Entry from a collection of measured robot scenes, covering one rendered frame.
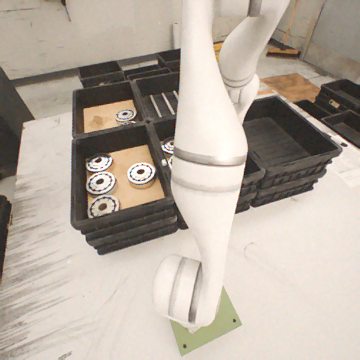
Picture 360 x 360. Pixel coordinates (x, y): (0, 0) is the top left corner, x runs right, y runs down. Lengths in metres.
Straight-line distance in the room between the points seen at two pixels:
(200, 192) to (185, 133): 0.07
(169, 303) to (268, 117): 0.97
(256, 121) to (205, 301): 0.91
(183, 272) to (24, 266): 0.70
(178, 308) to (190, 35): 0.34
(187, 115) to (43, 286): 0.77
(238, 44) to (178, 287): 0.37
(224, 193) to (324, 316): 0.64
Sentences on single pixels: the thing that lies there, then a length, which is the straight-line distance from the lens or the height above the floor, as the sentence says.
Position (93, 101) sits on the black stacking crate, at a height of 0.86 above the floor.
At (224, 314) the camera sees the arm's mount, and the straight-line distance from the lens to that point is 0.67.
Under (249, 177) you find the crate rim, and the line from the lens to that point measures 0.69.
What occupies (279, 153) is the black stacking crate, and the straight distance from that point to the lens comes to 0.96.
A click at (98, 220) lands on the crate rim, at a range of 0.63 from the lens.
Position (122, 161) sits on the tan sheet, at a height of 0.83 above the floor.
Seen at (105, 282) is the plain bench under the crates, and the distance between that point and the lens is 0.80.
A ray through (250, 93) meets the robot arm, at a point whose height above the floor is 1.19.
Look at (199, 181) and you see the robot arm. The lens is 0.24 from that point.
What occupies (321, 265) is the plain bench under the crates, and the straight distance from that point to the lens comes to 0.89.
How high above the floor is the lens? 1.43
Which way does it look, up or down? 50 degrees down
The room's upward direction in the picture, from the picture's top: 3 degrees counter-clockwise
